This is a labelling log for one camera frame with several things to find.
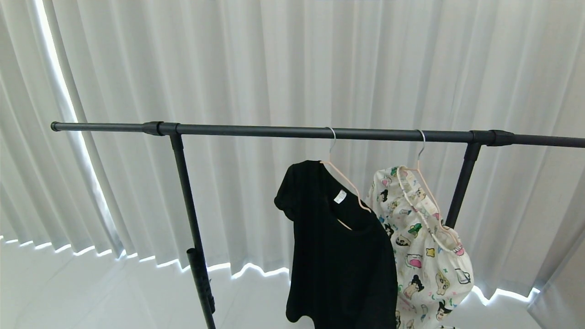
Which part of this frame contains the pink clothes hanger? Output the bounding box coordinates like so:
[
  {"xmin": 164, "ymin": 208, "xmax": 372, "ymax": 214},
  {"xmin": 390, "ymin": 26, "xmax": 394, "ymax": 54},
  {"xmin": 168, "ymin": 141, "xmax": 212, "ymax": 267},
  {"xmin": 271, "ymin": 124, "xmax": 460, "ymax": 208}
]
[
  {"xmin": 397, "ymin": 130, "xmax": 462, "ymax": 254},
  {"xmin": 320, "ymin": 127, "xmax": 373, "ymax": 231}
]

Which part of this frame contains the black short-sleeved shirt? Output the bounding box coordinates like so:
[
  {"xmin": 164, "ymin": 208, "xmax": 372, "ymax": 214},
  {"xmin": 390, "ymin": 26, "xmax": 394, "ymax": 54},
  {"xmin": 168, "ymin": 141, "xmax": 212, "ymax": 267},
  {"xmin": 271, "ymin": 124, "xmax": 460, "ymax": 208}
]
[{"xmin": 274, "ymin": 160, "xmax": 398, "ymax": 329}]

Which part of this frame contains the cream printed garment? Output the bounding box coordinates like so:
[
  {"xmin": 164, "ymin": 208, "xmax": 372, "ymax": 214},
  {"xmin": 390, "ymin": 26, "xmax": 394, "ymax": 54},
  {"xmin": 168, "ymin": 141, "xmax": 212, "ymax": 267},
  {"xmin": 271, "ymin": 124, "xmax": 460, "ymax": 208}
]
[{"xmin": 368, "ymin": 165, "xmax": 474, "ymax": 329}]

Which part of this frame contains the black clothes rack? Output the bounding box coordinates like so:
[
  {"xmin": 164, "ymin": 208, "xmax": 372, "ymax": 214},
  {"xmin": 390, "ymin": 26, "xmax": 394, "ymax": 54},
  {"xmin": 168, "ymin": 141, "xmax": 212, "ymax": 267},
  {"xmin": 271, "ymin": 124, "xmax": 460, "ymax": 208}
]
[{"xmin": 50, "ymin": 121, "xmax": 585, "ymax": 329}]

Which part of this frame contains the white curtain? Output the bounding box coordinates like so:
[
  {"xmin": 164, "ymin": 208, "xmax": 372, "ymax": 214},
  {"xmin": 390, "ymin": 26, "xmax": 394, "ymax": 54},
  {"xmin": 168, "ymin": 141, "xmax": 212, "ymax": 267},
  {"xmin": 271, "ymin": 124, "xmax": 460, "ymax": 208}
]
[{"xmin": 0, "ymin": 0, "xmax": 585, "ymax": 307}]

